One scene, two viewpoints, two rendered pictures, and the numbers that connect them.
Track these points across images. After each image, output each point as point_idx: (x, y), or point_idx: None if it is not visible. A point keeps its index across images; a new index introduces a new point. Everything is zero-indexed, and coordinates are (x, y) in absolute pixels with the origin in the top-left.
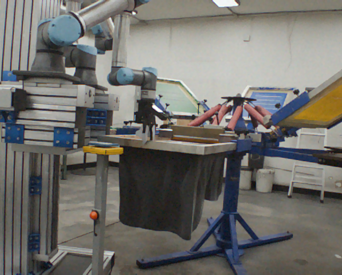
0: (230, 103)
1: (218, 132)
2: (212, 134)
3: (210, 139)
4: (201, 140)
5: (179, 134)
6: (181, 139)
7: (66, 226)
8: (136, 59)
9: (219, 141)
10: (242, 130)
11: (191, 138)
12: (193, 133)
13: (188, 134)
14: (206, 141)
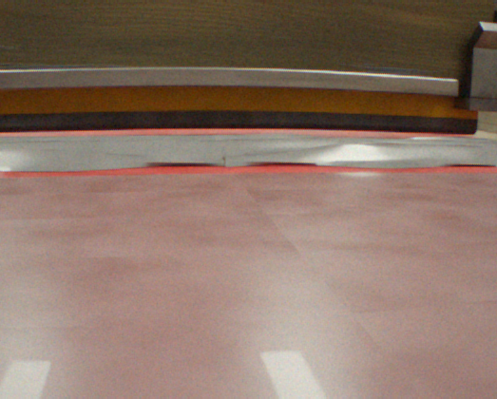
0: None
1: (449, 11)
2: (390, 28)
3: (391, 81)
4: (270, 92)
5: None
6: (23, 110)
7: None
8: None
9: (474, 101)
10: None
11: (140, 90)
12: (179, 22)
13: (107, 41)
14: (321, 107)
